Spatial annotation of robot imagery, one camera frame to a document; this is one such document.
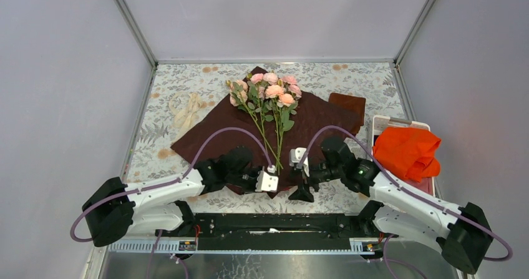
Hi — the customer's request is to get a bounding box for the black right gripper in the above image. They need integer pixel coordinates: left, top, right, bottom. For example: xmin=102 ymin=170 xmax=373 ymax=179
xmin=288 ymin=159 xmax=343 ymax=203

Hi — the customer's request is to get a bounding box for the dark maroon wrapping paper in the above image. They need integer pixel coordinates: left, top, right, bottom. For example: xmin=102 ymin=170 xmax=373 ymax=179
xmin=170 ymin=66 xmax=364 ymax=199

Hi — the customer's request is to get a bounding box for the peach rose stem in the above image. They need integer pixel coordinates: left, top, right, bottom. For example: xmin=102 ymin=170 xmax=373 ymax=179
xmin=226 ymin=80 xmax=278 ymax=162

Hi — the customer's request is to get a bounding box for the pink rose stem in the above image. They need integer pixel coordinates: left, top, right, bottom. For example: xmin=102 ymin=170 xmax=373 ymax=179
xmin=247 ymin=72 xmax=302 ymax=172

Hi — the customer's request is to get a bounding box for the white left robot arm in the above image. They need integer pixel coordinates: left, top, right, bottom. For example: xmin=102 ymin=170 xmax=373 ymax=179
xmin=81 ymin=147 xmax=277 ymax=247

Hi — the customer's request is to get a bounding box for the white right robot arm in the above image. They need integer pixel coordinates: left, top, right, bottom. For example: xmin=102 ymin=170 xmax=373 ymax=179
xmin=289 ymin=137 xmax=493 ymax=275

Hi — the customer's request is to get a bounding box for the cream printed ribbon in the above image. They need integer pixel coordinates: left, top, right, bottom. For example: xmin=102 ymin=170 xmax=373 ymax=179
xmin=168 ymin=92 xmax=202 ymax=130

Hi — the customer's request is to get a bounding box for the floral patterned table mat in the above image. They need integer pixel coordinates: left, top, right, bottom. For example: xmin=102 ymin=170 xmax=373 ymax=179
xmin=124 ymin=62 xmax=409 ymax=213

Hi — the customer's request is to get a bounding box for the white plastic basket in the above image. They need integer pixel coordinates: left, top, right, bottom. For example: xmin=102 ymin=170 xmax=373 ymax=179
xmin=371 ymin=115 xmax=442 ymax=195

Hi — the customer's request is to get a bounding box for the brown folded cloth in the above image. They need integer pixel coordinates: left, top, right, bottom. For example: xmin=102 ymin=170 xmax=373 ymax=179
xmin=329 ymin=92 xmax=366 ymax=125

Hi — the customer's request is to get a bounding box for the orange cloth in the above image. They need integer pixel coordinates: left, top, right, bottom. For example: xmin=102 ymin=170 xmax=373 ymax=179
xmin=372 ymin=127 xmax=442 ymax=182

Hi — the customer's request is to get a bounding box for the pink cloth in basket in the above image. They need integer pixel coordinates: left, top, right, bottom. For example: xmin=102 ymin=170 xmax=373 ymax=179
xmin=407 ymin=177 xmax=435 ymax=195

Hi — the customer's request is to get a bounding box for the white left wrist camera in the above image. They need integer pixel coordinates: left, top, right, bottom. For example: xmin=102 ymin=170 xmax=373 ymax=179
xmin=255 ymin=170 xmax=279 ymax=192

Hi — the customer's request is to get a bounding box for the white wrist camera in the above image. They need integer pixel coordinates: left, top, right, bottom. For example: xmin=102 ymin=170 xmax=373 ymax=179
xmin=255 ymin=170 xmax=279 ymax=192
xmin=289 ymin=147 xmax=309 ymax=178

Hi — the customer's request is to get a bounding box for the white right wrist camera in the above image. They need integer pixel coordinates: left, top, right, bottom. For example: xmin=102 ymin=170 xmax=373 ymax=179
xmin=289 ymin=147 xmax=309 ymax=178

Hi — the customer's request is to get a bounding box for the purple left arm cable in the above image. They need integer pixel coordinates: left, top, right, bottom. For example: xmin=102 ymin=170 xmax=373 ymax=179
xmin=69 ymin=127 xmax=277 ymax=279

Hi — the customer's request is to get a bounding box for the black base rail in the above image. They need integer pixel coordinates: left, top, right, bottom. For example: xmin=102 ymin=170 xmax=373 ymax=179
xmin=161 ymin=213 xmax=388 ymax=251

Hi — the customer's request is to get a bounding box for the aluminium frame post left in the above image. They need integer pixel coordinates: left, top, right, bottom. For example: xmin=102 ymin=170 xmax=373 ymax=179
xmin=113 ymin=0 xmax=158 ymax=69

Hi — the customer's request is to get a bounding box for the aluminium frame post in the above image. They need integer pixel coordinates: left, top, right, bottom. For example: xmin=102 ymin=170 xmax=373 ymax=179
xmin=394 ymin=0 xmax=436 ymax=68
xmin=113 ymin=0 xmax=158 ymax=69

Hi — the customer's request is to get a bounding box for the aluminium frame post right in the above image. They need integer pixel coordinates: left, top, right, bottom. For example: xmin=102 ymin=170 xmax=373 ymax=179
xmin=394 ymin=0 xmax=436 ymax=68

